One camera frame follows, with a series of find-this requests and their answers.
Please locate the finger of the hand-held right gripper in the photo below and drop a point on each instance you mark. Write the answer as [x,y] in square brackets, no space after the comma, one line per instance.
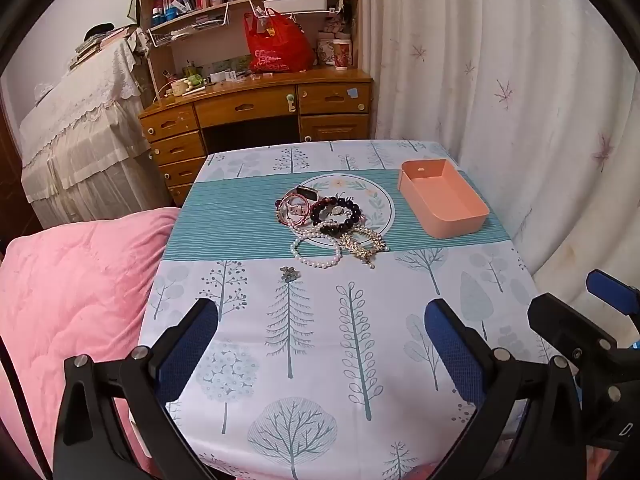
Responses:
[612,287]
[555,320]

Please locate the grey flower brooch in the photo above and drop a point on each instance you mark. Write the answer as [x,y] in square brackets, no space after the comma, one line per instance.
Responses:
[287,273]

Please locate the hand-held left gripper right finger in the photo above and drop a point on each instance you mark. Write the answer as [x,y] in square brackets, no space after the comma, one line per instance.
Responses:
[452,350]

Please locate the red and white paper cup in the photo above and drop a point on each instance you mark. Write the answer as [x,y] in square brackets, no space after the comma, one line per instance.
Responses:
[342,55]

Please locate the white lace furniture cover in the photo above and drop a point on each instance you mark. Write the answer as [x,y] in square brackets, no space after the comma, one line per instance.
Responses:
[75,135]

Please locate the tree print tablecloth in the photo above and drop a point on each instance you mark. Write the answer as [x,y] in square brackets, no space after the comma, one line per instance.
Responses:
[310,360]

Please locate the pink blanket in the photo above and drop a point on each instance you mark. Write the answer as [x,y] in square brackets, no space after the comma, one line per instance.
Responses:
[75,300]

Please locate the pink plastic box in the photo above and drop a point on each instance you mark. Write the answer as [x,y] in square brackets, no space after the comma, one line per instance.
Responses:
[450,205]

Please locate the wooden desk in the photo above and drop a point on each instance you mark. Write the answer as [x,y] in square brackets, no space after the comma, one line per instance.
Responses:
[240,107]

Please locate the wooden door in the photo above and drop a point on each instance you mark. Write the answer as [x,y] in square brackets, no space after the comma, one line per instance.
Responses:
[10,175]

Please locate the stack of books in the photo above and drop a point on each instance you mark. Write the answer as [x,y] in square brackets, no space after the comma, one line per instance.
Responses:
[92,47]

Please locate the white floral curtain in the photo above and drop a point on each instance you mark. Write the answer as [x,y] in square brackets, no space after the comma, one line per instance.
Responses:
[500,60]

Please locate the wooden bookshelf hutch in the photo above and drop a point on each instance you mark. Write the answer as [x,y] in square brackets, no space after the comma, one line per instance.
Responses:
[170,60]

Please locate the green drawer clip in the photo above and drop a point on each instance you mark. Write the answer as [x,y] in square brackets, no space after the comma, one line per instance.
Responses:
[289,103]

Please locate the red plastic bag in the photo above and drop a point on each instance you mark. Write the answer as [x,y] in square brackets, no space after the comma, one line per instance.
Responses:
[275,45]

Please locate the white storage tray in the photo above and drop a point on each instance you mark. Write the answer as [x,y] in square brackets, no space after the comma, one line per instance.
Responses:
[300,3]

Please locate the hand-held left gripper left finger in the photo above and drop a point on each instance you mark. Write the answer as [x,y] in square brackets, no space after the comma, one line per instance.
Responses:
[192,345]

